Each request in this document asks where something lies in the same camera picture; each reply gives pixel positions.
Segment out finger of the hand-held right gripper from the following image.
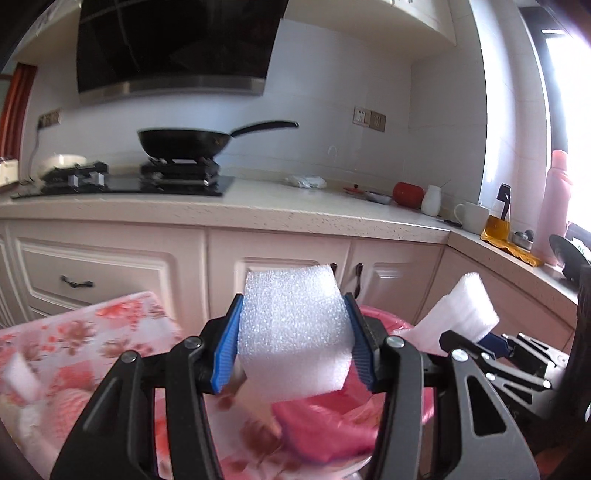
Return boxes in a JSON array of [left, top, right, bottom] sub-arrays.
[[438, 330, 555, 393], [478, 331, 570, 381]]

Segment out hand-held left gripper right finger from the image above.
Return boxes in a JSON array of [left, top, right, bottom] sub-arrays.
[[342, 292, 541, 480]]

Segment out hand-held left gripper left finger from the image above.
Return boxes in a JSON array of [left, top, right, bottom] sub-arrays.
[[50, 293, 245, 480]]

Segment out white foam sheet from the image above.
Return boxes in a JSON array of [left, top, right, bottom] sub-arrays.
[[402, 272, 500, 356]]

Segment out thick white foam block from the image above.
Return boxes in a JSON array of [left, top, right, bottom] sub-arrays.
[[236, 264, 356, 401]]

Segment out pink-lined trash bin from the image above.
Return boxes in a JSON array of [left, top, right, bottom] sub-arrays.
[[270, 302, 437, 480]]

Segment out black plate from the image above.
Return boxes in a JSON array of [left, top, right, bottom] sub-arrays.
[[549, 234, 591, 282]]

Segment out yellow cloth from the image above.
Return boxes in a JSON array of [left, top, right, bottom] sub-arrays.
[[480, 228, 546, 268]]

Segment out glass oil bottle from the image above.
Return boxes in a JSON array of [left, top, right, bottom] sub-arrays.
[[485, 184, 513, 243]]

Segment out white mug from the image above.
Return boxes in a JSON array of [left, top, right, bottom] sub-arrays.
[[454, 202, 490, 235]]

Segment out white base cabinets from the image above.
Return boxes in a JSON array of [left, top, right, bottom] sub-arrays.
[[0, 217, 578, 352]]

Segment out pink floral tablecloth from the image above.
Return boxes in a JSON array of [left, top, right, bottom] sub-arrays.
[[0, 291, 287, 480]]

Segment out tall pink bottle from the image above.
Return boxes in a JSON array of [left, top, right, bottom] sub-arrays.
[[536, 149, 574, 266]]

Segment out white jar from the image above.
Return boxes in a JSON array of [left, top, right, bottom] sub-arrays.
[[421, 185, 441, 217]]

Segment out red round container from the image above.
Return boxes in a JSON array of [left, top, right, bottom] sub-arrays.
[[392, 181, 426, 208]]

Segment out black gas stove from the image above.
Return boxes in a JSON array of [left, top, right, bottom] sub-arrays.
[[10, 157, 235, 200]]

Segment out small white foam piece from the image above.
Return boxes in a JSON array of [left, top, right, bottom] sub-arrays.
[[2, 353, 42, 398]]

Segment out black wok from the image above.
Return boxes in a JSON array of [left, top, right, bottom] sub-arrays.
[[137, 121, 300, 160]]

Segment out white lidded pot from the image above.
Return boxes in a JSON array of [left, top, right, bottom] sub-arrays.
[[37, 153, 88, 178]]

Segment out window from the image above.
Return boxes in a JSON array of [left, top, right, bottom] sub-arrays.
[[522, 9, 591, 232]]

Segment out black range hood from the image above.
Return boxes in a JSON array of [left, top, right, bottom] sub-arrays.
[[76, 0, 289, 104]]

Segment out red framed glass door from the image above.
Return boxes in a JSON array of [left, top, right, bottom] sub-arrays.
[[0, 62, 38, 160]]

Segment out white wall cabinet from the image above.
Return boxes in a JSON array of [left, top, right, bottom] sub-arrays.
[[281, 0, 472, 47], [9, 0, 81, 63]]

